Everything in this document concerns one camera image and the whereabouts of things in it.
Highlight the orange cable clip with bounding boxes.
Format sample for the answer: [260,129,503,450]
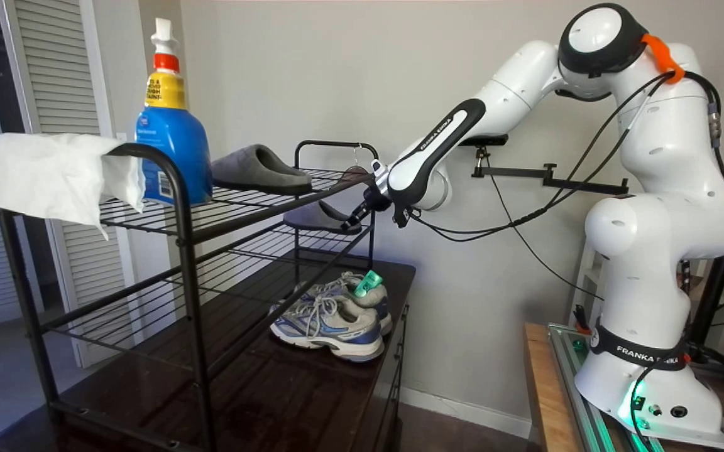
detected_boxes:
[640,29,685,86]

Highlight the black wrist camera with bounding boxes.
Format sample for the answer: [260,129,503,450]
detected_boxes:
[386,198,412,230]

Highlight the thin black camera cable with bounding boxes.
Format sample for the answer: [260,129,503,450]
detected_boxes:
[484,174,607,303]

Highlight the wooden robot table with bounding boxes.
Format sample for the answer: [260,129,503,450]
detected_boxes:
[523,322,586,452]

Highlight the white folded cloth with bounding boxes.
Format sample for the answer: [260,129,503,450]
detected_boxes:
[0,131,145,239]

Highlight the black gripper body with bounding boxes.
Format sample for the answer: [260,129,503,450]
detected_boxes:
[363,163,396,210]

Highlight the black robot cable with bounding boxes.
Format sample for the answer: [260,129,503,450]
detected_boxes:
[409,70,720,247]

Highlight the black stereo camera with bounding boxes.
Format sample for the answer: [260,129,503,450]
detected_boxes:
[460,131,509,151]

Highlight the black metal shoe rack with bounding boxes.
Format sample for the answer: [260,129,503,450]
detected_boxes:
[0,135,381,452]

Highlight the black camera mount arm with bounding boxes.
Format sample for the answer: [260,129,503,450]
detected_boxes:
[470,146,634,198]

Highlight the blue spray bottle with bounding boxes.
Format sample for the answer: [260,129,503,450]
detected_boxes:
[133,14,212,208]

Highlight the grey blue sneaker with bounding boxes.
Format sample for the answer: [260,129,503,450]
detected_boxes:
[269,292,386,365]
[295,269,395,336]

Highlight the grey bed slipper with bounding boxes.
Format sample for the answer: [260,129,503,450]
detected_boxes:
[280,198,363,237]
[209,144,313,195]

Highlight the green clip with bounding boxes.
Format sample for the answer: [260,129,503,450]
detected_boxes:
[351,269,383,303]

